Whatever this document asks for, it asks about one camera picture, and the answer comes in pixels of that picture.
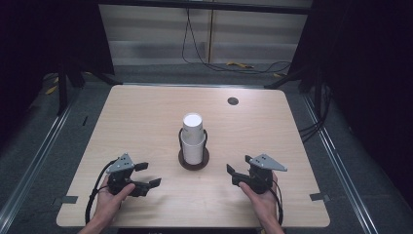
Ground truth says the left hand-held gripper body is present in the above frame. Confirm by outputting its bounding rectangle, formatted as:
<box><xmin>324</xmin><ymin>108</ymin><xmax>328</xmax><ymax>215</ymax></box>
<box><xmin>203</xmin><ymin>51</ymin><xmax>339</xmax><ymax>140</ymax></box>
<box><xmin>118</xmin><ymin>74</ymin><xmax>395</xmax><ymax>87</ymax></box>
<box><xmin>105</xmin><ymin>152</ymin><xmax>139</xmax><ymax>196</ymax></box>

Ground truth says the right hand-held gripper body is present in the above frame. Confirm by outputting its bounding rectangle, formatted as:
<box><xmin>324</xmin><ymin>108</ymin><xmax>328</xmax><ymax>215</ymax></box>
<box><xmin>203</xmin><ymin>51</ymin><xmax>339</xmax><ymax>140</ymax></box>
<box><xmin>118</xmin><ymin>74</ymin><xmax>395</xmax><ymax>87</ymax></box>
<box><xmin>246</xmin><ymin>153</ymin><xmax>288</xmax><ymax>195</ymax></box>

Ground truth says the black cup holder brown base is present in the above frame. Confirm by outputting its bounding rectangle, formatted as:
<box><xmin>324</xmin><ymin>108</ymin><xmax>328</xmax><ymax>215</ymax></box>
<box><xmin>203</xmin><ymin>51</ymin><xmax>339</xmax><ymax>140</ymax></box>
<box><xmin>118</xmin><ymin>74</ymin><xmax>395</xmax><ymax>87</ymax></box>
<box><xmin>177</xmin><ymin>127</ymin><xmax>210</xmax><ymax>172</ymax></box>

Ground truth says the stack of white paper cups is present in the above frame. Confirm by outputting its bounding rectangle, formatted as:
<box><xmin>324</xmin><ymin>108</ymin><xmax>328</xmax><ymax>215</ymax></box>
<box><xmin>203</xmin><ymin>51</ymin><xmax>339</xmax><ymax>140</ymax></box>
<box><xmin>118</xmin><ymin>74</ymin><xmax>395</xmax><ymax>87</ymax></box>
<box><xmin>180</xmin><ymin>112</ymin><xmax>207</xmax><ymax>166</ymax></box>

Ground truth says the person's right hand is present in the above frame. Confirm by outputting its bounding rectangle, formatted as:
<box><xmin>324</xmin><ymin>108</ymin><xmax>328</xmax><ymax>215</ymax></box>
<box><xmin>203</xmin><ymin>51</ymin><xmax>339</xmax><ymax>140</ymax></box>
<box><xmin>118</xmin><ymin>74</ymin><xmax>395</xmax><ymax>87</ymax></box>
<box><xmin>239</xmin><ymin>173</ymin><xmax>281</xmax><ymax>226</ymax></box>

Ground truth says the person's left hand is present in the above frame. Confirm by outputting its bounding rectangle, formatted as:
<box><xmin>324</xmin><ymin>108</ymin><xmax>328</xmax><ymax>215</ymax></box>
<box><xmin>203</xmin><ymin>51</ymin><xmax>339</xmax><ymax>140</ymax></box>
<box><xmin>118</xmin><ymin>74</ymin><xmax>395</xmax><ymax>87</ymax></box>
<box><xmin>94</xmin><ymin>176</ymin><xmax>136</xmax><ymax>225</ymax></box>

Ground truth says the grey tape piece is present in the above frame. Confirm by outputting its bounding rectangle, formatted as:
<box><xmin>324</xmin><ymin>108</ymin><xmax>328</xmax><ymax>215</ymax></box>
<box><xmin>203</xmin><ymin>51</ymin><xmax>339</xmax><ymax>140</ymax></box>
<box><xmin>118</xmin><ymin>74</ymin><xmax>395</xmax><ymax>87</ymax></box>
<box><xmin>309</xmin><ymin>192</ymin><xmax>332</xmax><ymax>203</ymax></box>
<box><xmin>53</xmin><ymin>195</ymin><xmax>79</xmax><ymax>206</ymax></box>

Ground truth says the black metal stand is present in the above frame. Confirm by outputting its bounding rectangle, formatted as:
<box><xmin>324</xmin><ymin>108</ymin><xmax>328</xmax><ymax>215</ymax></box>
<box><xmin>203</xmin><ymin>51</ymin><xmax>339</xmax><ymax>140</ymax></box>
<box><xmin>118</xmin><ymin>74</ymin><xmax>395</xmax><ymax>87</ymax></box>
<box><xmin>56</xmin><ymin>60</ymin><xmax>86</xmax><ymax>117</ymax></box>

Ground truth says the right hand-held gripper cable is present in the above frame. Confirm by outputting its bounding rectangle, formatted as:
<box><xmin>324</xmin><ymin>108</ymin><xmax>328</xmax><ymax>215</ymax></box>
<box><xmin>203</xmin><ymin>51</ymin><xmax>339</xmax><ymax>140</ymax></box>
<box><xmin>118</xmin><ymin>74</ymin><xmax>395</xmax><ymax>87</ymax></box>
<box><xmin>268</xmin><ymin>177</ymin><xmax>284</xmax><ymax>227</ymax></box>

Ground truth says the hand-held gripper cable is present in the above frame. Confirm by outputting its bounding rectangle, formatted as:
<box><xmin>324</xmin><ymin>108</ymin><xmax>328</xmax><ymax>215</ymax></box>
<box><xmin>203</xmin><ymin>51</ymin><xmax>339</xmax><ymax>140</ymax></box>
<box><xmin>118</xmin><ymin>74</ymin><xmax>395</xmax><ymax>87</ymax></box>
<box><xmin>84</xmin><ymin>158</ymin><xmax>119</xmax><ymax>226</ymax></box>
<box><xmin>268</xmin><ymin>177</ymin><xmax>284</xmax><ymax>227</ymax></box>

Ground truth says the left hand-held gripper cable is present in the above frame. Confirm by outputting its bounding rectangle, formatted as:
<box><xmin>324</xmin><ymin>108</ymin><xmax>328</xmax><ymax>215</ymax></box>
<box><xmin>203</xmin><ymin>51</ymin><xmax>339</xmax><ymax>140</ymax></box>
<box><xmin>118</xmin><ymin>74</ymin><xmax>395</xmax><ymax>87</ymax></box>
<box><xmin>84</xmin><ymin>158</ymin><xmax>119</xmax><ymax>226</ymax></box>

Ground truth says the bundle of black floor cables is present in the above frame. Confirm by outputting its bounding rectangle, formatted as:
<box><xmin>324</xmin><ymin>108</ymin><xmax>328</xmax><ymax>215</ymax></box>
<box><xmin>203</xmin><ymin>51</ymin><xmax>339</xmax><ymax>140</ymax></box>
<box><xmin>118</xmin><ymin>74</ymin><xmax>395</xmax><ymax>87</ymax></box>
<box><xmin>297</xmin><ymin>83</ymin><xmax>333</xmax><ymax>143</ymax></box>

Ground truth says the metal floor rail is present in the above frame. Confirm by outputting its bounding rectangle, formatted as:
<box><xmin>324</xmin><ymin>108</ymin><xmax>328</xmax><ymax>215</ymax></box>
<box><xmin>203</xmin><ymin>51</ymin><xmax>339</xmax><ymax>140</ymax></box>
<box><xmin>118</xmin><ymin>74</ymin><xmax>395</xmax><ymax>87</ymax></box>
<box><xmin>301</xmin><ymin>93</ymin><xmax>380</xmax><ymax>234</ymax></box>
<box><xmin>0</xmin><ymin>102</ymin><xmax>75</xmax><ymax>226</ymax></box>

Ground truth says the thin black hanging cable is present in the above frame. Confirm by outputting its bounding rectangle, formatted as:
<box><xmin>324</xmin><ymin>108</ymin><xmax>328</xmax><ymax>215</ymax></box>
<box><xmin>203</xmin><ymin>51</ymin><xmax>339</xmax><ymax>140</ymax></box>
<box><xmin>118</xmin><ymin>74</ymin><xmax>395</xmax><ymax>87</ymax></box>
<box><xmin>180</xmin><ymin>8</ymin><xmax>292</xmax><ymax>75</ymax></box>

